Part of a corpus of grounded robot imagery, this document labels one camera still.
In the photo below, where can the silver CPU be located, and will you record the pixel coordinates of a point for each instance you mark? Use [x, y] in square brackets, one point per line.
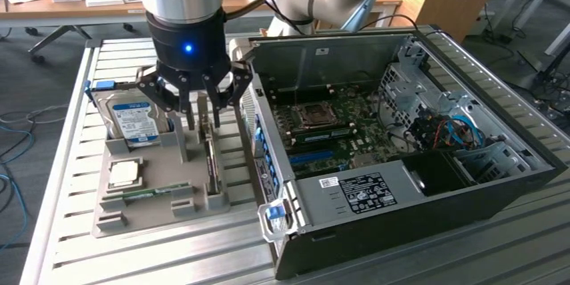
[123, 172]

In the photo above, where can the green motherboard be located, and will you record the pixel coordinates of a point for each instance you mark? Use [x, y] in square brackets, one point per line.
[364, 141]

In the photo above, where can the grey power supply unit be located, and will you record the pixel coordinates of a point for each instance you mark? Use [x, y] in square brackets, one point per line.
[320, 205]

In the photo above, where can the metal CPU socket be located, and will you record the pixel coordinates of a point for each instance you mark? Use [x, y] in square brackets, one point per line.
[314, 115]

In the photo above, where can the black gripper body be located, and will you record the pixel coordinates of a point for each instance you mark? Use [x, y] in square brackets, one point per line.
[187, 38]

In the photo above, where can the black connector block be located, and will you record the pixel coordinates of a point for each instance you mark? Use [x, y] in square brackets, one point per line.
[423, 131]

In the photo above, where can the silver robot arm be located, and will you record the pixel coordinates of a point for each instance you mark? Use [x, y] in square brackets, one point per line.
[177, 1]

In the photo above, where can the perforated silver drive cage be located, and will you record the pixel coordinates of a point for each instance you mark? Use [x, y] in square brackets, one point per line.
[400, 98]

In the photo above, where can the grey parts rack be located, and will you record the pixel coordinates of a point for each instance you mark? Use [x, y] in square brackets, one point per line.
[168, 171]

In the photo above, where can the green graphics card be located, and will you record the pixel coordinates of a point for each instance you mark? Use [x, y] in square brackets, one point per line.
[212, 165]

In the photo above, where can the silver chipset heatsink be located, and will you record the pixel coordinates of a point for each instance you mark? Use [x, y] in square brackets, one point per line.
[363, 161]

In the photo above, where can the black open PC case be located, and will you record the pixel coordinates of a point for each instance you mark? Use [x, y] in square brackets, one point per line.
[400, 231]

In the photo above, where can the hard disk with blue caddy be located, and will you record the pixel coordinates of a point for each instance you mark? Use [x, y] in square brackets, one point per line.
[133, 121]

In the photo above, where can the silver disk bay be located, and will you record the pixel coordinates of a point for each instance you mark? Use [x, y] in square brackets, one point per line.
[490, 161]

